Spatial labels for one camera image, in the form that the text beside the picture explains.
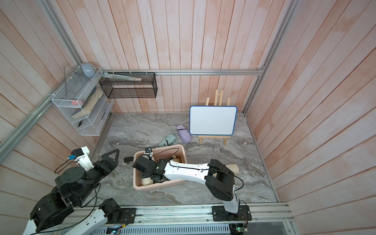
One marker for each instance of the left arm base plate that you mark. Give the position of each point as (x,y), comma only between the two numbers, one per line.
(122,216)

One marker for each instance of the grey round speaker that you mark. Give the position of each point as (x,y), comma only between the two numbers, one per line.
(89,70)

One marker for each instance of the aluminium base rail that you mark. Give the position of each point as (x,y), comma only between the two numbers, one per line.
(267,219)

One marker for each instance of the white wire shelf rack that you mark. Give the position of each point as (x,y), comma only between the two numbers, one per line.
(83,102)

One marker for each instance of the whiteboard blue frame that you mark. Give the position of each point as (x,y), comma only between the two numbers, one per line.
(212,120)

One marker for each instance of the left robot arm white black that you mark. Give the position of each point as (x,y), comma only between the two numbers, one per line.
(52,209)

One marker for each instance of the beige striped umbrella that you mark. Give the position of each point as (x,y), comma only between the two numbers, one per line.
(231,169)

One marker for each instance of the pink plastic storage box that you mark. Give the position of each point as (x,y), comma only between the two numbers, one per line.
(175,151)

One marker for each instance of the book on wire shelf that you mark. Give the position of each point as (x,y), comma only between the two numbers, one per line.
(89,103)

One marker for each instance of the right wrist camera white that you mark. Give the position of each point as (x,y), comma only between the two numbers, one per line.
(149,153)

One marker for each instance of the green umbrella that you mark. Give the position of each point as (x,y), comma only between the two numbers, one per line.
(168,140)

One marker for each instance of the beige umbrella black band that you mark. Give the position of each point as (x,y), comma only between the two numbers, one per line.
(147,181)

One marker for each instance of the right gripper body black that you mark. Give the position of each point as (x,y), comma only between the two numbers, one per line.
(143,176)

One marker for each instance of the black mesh wall basket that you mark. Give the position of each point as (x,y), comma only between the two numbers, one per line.
(147,88)

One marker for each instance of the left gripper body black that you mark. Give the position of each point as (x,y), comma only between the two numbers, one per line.
(95,175)

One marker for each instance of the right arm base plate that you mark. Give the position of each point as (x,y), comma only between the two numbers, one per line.
(220,214)

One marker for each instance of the pink item on shelf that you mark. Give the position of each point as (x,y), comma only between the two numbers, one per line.
(77,102)

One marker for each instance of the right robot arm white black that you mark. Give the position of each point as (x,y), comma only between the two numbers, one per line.
(219,179)

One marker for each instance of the purple folded umbrella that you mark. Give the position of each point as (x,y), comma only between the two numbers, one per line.
(184,133)

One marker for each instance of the green flat item on basket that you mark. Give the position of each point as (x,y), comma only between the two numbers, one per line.
(118,77)

